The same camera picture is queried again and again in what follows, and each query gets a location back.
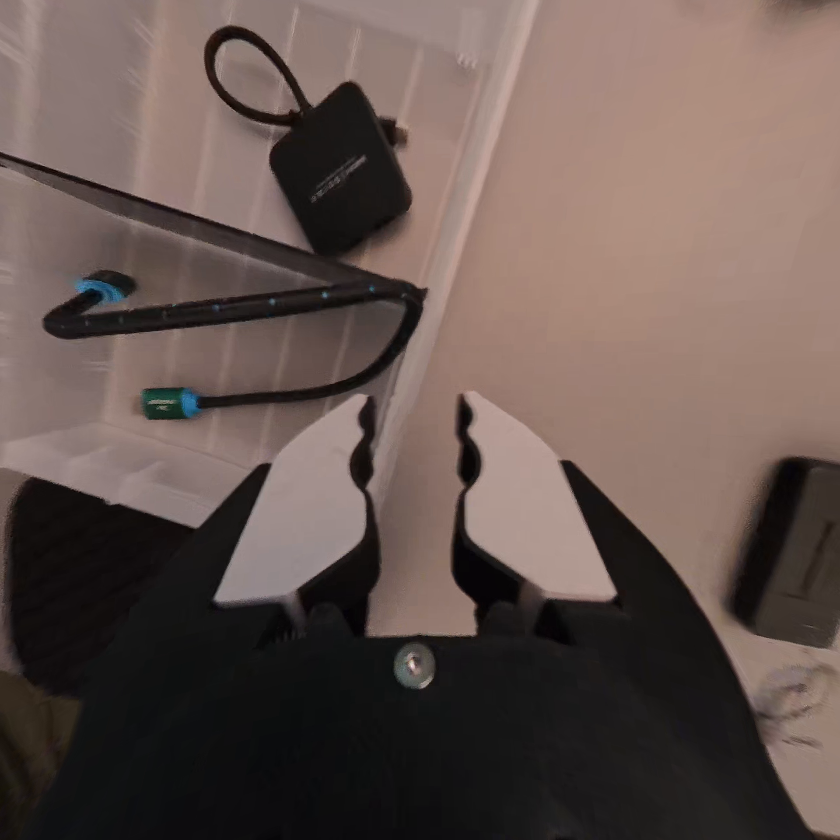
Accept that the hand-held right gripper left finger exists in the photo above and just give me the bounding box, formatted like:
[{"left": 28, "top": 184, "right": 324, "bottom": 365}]
[{"left": 212, "top": 392, "right": 382, "bottom": 605}]

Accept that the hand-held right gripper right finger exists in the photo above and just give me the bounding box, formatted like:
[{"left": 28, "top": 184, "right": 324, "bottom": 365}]
[{"left": 451, "top": 390, "right": 619, "bottom": 603}]

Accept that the black braided HDMI cable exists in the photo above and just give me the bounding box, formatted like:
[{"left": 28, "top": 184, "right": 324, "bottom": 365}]
[{"left": 41, "top": 269, "right": 429, "bottom": 422}]

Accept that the black HDMI switch box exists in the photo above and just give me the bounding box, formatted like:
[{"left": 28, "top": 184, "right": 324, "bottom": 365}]
[{"left": 203, "top": 25, "right": 414, "bottom": 257}]

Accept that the clear plastic storage bin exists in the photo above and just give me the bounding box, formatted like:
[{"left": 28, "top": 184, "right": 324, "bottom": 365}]
[{"left": 0, "top": 0, "right": 540, "bottom": 529}]

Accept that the black rectangular box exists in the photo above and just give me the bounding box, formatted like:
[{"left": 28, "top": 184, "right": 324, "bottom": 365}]
[{"left": 730, "top": 456, "right": 840, "bottom": 649}]

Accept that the black divider plate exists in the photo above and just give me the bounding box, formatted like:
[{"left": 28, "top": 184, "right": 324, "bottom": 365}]
[{"left": 0, "top": 152, "right": 429, "bottom": 309}]

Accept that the person's olive jacket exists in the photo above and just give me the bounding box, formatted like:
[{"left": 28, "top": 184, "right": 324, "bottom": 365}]
[{"left": 0, "top": 669, "right": 83, "bottom": 840}]

